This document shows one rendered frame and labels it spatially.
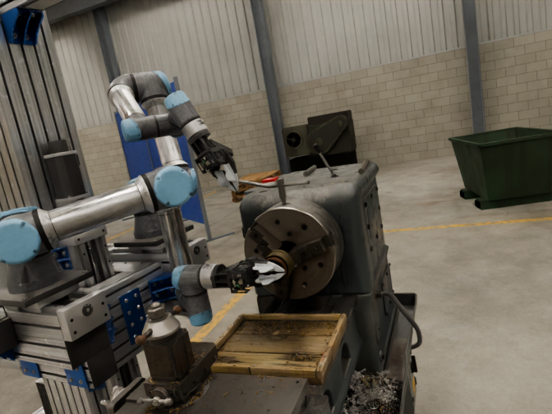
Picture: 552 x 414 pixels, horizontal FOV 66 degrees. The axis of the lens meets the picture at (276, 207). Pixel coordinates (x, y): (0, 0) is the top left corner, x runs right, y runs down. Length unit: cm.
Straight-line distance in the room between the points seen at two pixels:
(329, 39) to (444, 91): 307
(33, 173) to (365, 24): 1035
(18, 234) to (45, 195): 43
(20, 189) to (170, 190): 57
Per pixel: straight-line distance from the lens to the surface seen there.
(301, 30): 1177
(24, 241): 125
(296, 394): 93
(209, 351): 105
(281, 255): 129
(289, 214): 136
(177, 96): 142
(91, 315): 135
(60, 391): 193
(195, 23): 1300
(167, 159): 175
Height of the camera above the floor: 150
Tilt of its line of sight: 11 degrees down
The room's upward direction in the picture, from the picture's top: 10 degrees counter-clockwise
